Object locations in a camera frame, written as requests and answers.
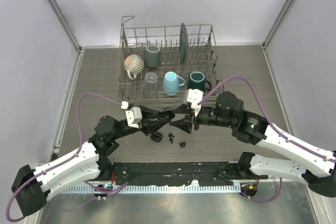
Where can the light blue mug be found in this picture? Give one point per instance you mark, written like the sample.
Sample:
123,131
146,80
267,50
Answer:
172,83

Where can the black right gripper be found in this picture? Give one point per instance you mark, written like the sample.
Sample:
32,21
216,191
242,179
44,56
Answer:
186,124

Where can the small black earbud case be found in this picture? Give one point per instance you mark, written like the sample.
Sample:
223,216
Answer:
156,136

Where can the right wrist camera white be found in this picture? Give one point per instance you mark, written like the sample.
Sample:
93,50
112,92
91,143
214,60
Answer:
193,96

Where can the clear glass tumbler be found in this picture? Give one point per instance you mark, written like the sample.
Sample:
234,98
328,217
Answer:
150,83

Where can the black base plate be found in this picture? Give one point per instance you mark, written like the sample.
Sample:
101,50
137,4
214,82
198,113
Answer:
175,173

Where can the metal wire dish rack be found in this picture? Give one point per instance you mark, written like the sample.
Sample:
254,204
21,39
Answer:
202,56

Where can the dark teal plate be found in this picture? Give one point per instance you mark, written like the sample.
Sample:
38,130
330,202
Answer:
183,48

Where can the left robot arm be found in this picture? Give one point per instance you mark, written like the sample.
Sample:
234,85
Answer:
34,187

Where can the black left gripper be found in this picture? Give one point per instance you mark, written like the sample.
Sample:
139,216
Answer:
148,124

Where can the black earbud with stem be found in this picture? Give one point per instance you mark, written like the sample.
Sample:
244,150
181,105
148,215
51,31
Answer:
171,137

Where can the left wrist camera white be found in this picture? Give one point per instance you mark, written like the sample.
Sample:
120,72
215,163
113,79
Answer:
133,114

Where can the striped ceramic mug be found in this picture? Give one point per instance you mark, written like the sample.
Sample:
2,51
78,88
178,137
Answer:
133,65

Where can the grey ceramic cup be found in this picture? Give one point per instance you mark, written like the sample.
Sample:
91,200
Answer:
152,56

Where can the dark green mug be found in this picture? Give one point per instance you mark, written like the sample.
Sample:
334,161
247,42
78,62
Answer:
197,80

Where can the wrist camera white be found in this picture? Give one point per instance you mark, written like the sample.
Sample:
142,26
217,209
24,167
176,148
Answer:
193,96
133,114

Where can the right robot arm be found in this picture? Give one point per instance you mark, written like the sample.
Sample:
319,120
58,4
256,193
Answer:
304,163

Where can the white slotted cable duct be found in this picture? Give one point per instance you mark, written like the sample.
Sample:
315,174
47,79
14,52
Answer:
194,187

